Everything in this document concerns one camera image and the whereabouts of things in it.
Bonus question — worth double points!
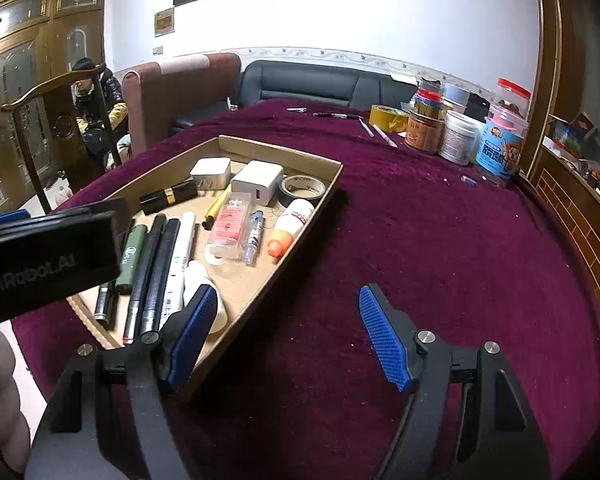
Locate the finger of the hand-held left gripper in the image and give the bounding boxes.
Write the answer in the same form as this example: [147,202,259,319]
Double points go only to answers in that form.
[0,211,32,232]

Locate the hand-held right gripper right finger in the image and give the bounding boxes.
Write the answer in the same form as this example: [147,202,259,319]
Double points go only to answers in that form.
[358,284,551,480]

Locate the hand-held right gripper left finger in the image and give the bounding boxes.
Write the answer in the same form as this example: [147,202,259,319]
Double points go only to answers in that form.
[25,284,218,480]

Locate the black marker grey cap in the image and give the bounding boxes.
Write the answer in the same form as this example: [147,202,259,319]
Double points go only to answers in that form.
[94,280,119,332]

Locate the black marker white print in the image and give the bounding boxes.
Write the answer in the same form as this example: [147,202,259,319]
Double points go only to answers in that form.
[139,218,182,341]

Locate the green lighter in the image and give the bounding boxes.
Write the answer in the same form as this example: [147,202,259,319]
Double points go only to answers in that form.
[114,223,149,295]

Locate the black marker red end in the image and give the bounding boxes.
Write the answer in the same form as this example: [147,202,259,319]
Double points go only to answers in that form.
[122,213,168,346]

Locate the clear ballpoint pen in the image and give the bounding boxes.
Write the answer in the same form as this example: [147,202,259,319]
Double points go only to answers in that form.
[242,210,266,266]

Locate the clear case red contents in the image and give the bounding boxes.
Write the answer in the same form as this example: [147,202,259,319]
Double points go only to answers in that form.
[204,191,254,262]

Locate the black lipstick tube gold band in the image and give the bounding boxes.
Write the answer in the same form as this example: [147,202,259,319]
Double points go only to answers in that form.
[139,180,200,216]

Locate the white bottle orange cap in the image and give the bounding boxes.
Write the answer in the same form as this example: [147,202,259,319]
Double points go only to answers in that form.
[266,198,316,260]

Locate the white rounded power adapter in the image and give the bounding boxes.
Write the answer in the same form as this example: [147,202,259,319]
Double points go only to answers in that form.
[189,157,232,191]

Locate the white square power adapter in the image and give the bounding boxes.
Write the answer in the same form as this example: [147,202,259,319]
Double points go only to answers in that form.
[229,160,285,207]

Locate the black tape roll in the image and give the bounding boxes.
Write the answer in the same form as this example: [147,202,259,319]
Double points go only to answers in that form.
[279,174,329,209]

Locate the person's left hand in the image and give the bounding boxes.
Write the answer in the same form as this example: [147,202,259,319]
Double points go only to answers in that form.
[0,327,31,461]

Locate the burgundy velvet tablecloth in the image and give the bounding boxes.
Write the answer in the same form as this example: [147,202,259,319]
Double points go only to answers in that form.
[12,99,600,480]

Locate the wooden chair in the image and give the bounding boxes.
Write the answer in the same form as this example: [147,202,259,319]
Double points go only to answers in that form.
[1,62,124,216]

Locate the wooden glass door cabinet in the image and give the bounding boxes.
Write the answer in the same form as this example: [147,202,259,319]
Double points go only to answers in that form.
[0,0,109,221]

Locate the brown armchair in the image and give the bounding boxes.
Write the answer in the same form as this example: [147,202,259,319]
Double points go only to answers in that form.
[121,52,242,157]

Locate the orange jar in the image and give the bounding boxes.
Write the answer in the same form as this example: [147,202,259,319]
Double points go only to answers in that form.
[404,109,444,156]

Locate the white plastic jar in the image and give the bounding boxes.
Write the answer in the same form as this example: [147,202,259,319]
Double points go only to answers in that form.
[438,110,484,167]

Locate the clear jar blue label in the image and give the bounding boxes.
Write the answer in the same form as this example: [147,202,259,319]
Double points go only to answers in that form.
[474,104,529,189]

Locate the yellow tape roll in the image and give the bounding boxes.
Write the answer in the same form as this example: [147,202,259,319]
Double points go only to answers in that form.
[368,104,411,134]

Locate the wooden counter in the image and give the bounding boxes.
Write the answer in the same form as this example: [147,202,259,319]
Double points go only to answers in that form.
[529,149,600,343]

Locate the jar with red blue lid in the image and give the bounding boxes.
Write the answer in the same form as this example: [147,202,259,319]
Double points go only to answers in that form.
[414,79,447,112]

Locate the jar with grey lid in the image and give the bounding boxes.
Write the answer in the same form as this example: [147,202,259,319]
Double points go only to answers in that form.
[444,82,472,112]

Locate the black leather sofa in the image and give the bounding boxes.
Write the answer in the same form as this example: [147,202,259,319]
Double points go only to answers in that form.
[172,59,422,132]

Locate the clear jar red lid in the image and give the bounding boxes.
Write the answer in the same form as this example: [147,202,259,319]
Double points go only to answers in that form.
[495,77,532,117]

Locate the colourful cardboard box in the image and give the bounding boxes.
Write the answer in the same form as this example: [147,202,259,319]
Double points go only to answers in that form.
[549,111,599,157]

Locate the small wall plaque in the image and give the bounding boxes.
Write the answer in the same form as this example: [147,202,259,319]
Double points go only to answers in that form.
[153,6,176,37]

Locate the wooden door frame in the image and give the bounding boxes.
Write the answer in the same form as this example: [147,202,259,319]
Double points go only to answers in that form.
[521,0,578,173]

